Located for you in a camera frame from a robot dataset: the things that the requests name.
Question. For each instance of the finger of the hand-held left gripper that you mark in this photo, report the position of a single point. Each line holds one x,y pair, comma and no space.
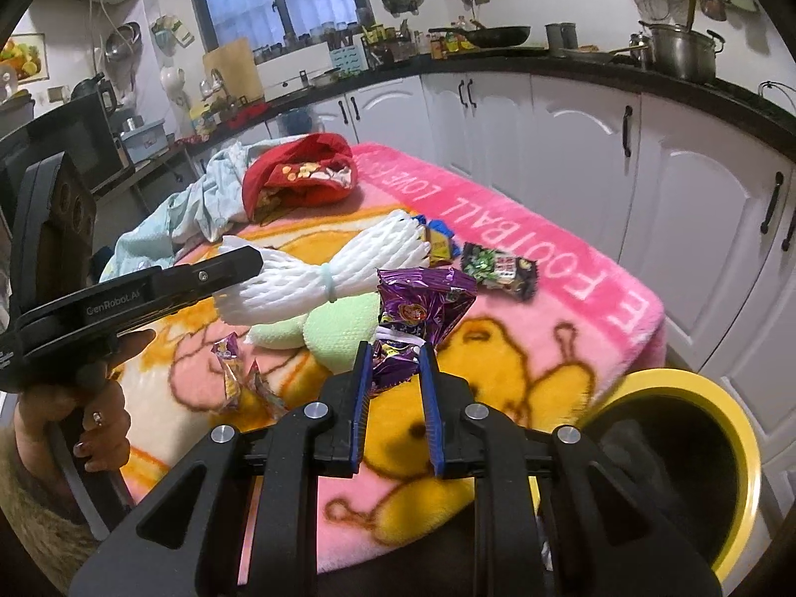
211,277

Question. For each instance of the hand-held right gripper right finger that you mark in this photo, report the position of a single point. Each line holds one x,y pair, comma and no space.
431,410

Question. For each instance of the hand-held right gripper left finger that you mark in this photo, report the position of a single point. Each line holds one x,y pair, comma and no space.
364,404

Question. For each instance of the purple snack wrapper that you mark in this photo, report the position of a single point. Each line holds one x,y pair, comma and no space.
423,305

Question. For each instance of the green black snack packet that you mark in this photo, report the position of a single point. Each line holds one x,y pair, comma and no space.
497,267

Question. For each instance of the white foam net bundle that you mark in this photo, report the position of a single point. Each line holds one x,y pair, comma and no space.
373,242

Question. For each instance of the yellow rimmed trash bin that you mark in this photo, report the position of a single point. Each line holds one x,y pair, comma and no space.
684,379

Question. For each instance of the person's left forearm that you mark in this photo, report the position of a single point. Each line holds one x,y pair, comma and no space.
37,522

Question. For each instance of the person's left hand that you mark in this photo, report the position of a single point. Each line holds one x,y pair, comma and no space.
102,398

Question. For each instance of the green foam net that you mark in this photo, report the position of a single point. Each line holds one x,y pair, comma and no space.
336,329

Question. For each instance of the light blue patterned cloth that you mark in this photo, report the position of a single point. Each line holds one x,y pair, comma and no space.
205,193

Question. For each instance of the small purple orange wrapper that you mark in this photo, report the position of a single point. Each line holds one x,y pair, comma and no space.
227,373

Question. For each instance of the small crumpled clear wrapper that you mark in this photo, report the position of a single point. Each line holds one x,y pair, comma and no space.
264,388

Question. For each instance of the pink printed blanket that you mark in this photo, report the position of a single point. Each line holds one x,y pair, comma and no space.
528,348

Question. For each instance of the pale green band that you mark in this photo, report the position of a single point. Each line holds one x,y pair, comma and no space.
329,283

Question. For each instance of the red printed cloth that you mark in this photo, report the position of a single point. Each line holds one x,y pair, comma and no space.
311,152

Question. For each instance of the yellow snack wrapper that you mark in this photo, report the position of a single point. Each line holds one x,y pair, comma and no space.
440,249

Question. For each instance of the blue candy wrapper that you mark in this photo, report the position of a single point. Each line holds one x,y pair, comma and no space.
438,225

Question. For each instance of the black microwave oven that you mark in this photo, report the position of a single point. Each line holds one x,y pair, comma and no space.
62,137

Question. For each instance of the wooden cutting board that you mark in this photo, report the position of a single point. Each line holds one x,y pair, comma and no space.
233,71

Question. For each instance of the black kettle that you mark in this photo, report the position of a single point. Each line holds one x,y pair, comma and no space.
93,93

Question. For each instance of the hanging metal bowls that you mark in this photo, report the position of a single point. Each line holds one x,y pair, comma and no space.
122,42

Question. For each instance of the row of spice jars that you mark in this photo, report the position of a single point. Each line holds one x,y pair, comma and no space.
298,40

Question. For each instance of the light blue rack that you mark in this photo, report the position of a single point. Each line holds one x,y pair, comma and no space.
347,59

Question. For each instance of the row of condiment bottles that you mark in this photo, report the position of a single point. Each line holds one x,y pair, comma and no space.
404,40

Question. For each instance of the black frying pan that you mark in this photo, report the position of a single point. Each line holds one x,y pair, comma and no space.
491,34

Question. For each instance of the small steel pan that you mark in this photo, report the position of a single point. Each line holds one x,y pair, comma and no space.
597,55

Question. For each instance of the steel stockpot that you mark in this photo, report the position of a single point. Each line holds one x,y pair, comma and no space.
681,53

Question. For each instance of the fruit wall picture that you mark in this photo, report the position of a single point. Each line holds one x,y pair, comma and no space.
25,59

